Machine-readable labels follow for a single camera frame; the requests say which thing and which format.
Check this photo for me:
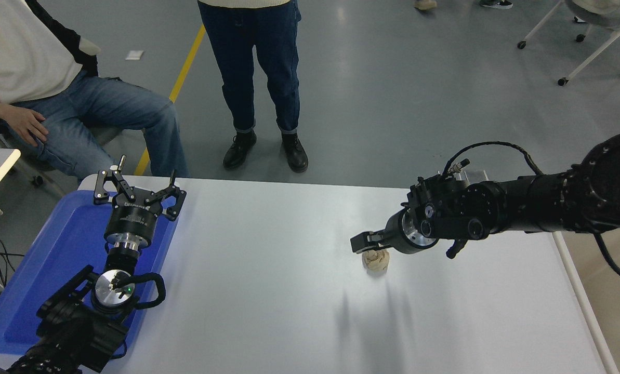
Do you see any white-legged wheeled chair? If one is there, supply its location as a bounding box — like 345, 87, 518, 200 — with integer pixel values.
517, 0, 620, 87

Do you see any person's right hand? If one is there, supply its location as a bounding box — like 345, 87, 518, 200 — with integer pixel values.
4, 104, 49, 147

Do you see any large pale bin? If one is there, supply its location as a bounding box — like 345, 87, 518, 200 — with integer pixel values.
551, 231, 620, 374

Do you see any blue plastic tray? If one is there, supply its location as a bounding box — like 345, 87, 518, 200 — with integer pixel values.
0, 190, 180, 356

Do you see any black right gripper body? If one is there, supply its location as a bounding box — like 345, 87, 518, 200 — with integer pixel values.
384, 209, 419, 255

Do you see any tan paper ball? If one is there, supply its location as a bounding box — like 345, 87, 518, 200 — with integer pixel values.
362, 249, 390, 274

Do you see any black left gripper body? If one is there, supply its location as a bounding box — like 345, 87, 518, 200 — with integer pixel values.
105, 194, 163, 245

